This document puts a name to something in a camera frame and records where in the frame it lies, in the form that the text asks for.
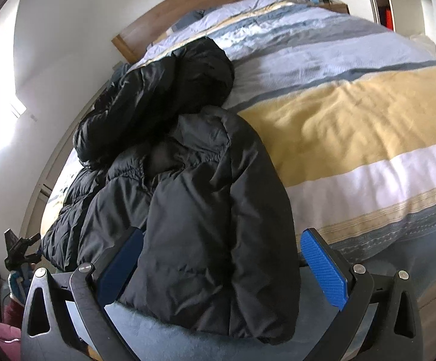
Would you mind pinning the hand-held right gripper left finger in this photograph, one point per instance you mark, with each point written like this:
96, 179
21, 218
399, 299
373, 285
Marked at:
120, 267

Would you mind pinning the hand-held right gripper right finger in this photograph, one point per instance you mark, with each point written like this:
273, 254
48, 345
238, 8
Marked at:
323, 270

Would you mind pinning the pink cloth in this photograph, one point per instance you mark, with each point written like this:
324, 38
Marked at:
3, 340

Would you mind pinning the blue white pillow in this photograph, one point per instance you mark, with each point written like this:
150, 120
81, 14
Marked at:
189, 18

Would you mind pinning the wooden nightstand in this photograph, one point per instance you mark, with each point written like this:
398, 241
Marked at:
336, 7

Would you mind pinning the red bag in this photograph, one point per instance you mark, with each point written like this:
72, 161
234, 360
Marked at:
386, 17

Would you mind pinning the blue grey folded blanket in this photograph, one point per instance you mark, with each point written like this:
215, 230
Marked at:
122, 70

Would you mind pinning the wooden headboard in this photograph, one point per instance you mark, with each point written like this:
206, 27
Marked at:
154, 26

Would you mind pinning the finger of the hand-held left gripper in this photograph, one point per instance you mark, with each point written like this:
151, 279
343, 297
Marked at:
33, 238

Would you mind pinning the white wardrobe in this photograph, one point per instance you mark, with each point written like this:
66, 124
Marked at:
410, 0

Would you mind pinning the bed with striped duvet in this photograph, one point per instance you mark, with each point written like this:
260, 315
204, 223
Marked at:
353, 120

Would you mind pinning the black puffer coat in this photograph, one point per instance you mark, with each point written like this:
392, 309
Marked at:
203, 214

